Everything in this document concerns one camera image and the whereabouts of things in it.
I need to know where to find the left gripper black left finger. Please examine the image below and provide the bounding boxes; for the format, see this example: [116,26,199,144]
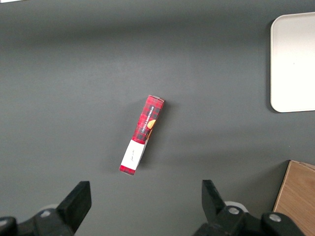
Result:
[17,181,92,236]

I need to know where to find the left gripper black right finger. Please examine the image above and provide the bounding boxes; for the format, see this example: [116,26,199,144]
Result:
[194,179,262,236]

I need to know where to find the red tartan shortbread box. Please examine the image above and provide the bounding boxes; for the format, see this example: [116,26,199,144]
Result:
[119,94,165,177]

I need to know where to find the cream rectangular plastic tray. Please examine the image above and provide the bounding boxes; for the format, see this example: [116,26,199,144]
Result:
[270,11,315,113]

